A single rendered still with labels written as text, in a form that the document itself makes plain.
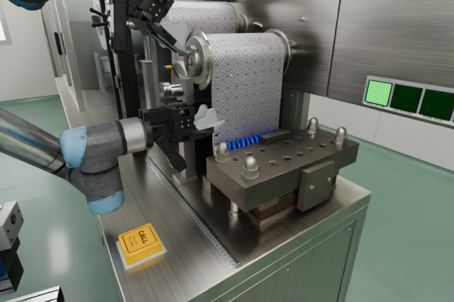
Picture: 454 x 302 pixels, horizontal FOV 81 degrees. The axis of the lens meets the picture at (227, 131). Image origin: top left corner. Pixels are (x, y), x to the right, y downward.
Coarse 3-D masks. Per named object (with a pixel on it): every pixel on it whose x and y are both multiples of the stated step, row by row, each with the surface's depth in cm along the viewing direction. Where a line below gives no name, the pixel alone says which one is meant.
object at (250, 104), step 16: (224, 80) 66; (240, 80) 68; (256, 80) 71; (272, 80) 75; (224, 96) 67; (240, 96) 70; (256, 96) 73; (272, 96) 76; (224, 112) 69; (240, 112) 72; (256, 112) 75; (272, 112) 79; (224, 128) 70; (240, 128) 73; (256, 128) 77; (272, 128) 81
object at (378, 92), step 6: (372, 84) 63; (378, 84) 62; (384, 84) 61; (390, 84) 60; (372, 90) 63; (378, 90) 62; (384, 90) 61; (372, 96) 64; (378, 96) 62; (384, 96) 61; (372, 102) 64; (378, 102) 63; (384, 102) 61
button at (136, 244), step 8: (128, 232) 56; (136, 232) 56; (144, 232) 56; (152, 232) 56; (120, 240) 54; (128, 240) 54; (136, 240) 54; (144, 240) 54; (152, 240) 54; (128, 248) 52; (136, 248) 52; (144, 248) 52; (152, 248) 53; (160, 248) 54; (128, 256) 50; (136, 256) 51; (144, 256) 52; (128, 264) 51
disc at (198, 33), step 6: (192, 30) 66; (198, 30) 63; (198, 36) 64; (204, 36) 61; (186, 42) 69; (204, 42) 62; (210, 48) 60; (210, 54) 60; (210, 60) 61; (210, 66) 62; (210, 72) 62; (210, 78) 63; (198, 84) 69; (204, 84) 66
